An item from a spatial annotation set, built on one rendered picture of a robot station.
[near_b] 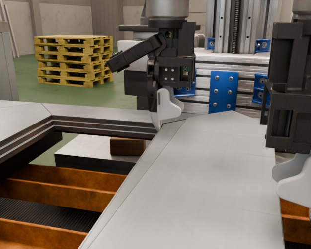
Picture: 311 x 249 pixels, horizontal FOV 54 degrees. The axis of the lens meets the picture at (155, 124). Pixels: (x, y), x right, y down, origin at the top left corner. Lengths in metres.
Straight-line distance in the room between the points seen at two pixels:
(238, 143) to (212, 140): 0.05
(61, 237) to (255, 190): 0.32
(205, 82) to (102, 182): 0.49
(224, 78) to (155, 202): 0.68
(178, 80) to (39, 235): 0.36
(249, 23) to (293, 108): 0.81
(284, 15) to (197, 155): 1.01
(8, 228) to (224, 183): 0.38
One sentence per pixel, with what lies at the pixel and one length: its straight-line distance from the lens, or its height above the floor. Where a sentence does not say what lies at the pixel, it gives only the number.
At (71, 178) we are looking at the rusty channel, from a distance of 0.75.
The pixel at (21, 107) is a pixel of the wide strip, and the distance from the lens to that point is 0.83.
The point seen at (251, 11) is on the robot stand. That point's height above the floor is 1.08.
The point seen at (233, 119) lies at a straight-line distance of 0.69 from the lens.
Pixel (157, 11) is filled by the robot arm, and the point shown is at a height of 1.07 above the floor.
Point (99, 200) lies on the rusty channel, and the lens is 0.65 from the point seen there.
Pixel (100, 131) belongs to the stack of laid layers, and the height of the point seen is 0.82.
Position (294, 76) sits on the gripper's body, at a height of 1.00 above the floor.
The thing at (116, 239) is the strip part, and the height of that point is 0.85.
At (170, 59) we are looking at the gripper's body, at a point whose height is 0.99.
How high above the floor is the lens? 1.05
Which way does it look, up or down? 19 degrees down
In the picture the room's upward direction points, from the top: straight up
